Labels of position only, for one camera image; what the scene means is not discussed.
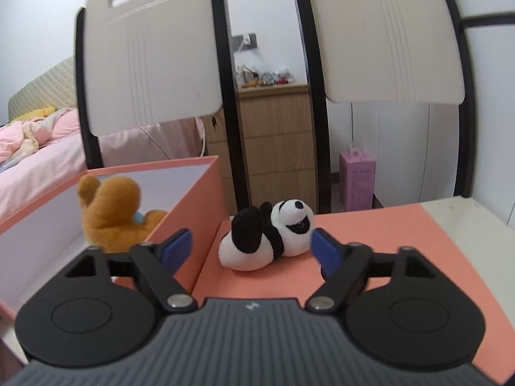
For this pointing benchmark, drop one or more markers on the beige quilted headboard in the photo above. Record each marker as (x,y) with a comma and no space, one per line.
(44,90)

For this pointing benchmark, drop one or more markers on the yellow plush toy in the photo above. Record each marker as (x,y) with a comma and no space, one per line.
(40,112)

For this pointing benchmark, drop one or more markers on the wooden drawer cabinet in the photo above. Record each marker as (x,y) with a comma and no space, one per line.
(277,144)

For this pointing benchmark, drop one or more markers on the bed with pink bedding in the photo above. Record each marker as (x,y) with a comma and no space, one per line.
(32,161)

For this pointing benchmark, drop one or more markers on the panda plush toy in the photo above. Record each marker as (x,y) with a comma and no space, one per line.
(268,236)

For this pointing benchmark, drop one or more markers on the brown teddy bear plush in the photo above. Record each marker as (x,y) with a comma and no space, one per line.
(111,219)

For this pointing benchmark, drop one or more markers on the pink carton box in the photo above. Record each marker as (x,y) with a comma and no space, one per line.
(356,183)

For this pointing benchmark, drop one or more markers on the pink cardboard box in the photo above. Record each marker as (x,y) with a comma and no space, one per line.
(161,197)

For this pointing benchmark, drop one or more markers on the wall power socket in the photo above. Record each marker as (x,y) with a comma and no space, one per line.
(244,41)

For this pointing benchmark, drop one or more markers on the clutter of small bottles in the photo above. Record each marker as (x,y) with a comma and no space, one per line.
(263,75)

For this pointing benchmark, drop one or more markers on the pink box lid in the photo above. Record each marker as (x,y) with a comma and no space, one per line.
(386,241)

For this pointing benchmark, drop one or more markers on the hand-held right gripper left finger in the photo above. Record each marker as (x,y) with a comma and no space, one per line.
(176,249)

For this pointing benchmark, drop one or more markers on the white desk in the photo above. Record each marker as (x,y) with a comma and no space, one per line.
(470,213)

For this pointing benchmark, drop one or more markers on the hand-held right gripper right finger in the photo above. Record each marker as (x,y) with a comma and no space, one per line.
(324,249)

